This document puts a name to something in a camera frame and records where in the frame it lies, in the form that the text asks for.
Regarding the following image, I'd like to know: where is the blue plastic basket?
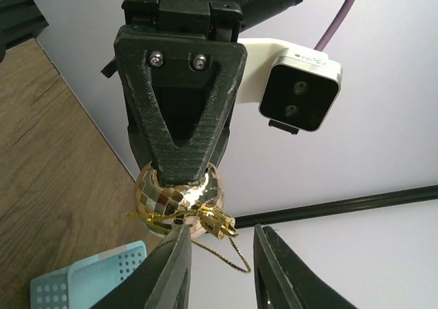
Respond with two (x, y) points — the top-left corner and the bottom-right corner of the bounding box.
(29, 241), (147, 308)

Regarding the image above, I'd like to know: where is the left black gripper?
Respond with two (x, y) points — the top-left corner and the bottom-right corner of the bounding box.
(114, 0), (247, 185)

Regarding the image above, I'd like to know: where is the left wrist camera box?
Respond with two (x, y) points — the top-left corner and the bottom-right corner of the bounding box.
(236, 38), (343, 135)

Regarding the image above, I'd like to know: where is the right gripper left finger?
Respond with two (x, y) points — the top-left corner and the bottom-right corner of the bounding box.
(93, 225), (191, 309)

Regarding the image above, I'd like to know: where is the black aluminium front rail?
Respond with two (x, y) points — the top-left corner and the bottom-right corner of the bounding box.
(1, 0), (49, 62)

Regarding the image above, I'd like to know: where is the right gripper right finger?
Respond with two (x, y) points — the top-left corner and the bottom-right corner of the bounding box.
(253, 224), (354, 309)

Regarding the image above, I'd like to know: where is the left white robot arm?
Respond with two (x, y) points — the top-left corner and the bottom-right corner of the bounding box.
(104, 0), (302, 186)

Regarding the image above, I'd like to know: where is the black frame post right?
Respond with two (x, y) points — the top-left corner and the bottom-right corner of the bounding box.
(235, 185), (437, 229)

